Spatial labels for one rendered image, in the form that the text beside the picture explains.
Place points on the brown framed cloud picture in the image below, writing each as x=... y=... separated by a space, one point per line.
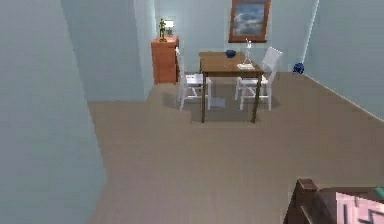
x=249 y=20

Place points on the pink patterned bed cover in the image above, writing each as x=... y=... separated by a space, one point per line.
x=358 y=210

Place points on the white wooden chair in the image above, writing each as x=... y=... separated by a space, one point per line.
x=191 y=80
x=270 y=61

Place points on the dark brown bed frame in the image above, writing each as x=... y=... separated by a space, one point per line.
x=305 y=203

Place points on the teal pillow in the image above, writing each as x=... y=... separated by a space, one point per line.
x=380 y=191

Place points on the brown wooden table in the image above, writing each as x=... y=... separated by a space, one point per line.
x=220 y=65

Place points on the green figurine statue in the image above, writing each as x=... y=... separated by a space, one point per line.
x=162 y=30

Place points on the orange wooden chest of drawers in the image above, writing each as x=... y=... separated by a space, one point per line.
x=164 y=60

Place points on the dark blue bowl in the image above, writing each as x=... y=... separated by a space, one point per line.
x=230 y=53

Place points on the clear glass flask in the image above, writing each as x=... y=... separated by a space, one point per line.
x=247 y=55

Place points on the white flat book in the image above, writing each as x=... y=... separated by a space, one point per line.
x=246 y=67

